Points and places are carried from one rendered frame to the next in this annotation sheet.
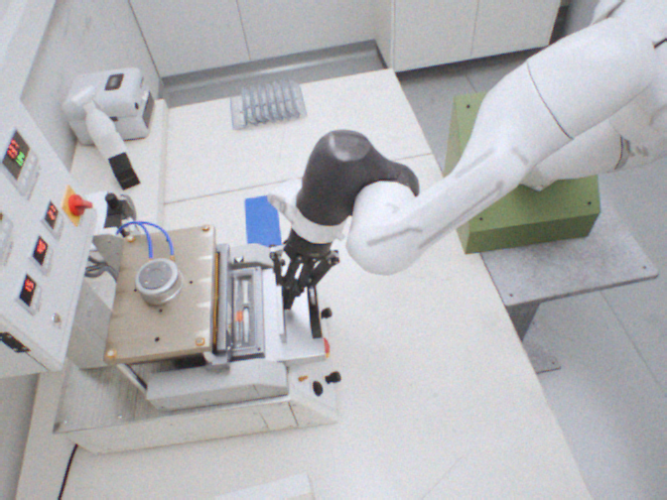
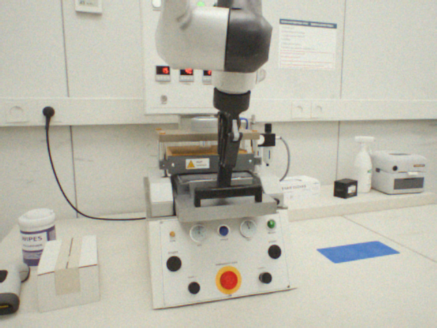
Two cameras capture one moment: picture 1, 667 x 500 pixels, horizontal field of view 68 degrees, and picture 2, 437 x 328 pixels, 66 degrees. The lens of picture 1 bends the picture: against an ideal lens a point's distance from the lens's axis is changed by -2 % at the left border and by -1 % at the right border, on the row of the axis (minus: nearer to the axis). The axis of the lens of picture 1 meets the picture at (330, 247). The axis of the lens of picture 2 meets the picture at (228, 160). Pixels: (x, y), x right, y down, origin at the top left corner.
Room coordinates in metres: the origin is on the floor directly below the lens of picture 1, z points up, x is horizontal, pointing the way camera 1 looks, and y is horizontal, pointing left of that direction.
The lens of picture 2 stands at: (0.35, -0.64, 1.18)
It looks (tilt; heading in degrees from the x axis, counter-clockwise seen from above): 9 degrees down; 76
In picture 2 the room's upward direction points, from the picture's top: straight up
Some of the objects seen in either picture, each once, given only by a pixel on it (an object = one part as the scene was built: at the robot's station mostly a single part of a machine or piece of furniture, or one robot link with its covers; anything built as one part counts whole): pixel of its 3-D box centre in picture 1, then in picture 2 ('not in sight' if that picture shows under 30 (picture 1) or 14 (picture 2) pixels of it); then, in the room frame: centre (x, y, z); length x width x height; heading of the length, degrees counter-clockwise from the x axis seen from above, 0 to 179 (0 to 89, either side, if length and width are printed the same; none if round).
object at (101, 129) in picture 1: (100, 126); (362, 164); (1.32, 0.66, 0.92); 0.09 x 0.08 x 0.25; 142
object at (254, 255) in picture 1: (224, 265); (259, 183); (0.67, 0.24, 0.96); 0.26 x 0.05 x 0.07; 91
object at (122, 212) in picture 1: (124, 226); (261, 145); (0.75, 0.44, 1.05); 0.15 x 0.05 x 0.15; 1
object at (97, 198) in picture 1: (92, 230); (289, 188); (0.96, 0.66, 0.83); 0.23 x 0.12 x 0.07; 8
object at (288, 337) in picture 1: (246, 314); (214, 188); (0.53, 0.19, 0.97); 0.30 x 0.22 x 0.08; 91
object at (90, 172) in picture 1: (115, 189); (334, 198); (1.18, 0.65, 0.77); 0.84 x 0.30 x 0.04; 4
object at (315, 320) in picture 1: (313, 301); (228, 195); (0.53, 0.05, 0.99); 0.15 x 0.02 x 0.04; 1
